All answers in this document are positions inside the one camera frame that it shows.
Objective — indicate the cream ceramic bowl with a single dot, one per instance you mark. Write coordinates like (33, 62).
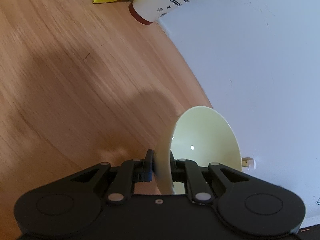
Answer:
(200, 134)

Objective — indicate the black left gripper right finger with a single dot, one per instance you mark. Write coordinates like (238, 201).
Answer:
(178, 172)

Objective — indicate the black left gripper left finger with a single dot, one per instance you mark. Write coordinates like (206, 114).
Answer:
(143, 169)

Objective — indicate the small white-capped jar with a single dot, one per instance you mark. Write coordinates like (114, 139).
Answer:
(248, 164)

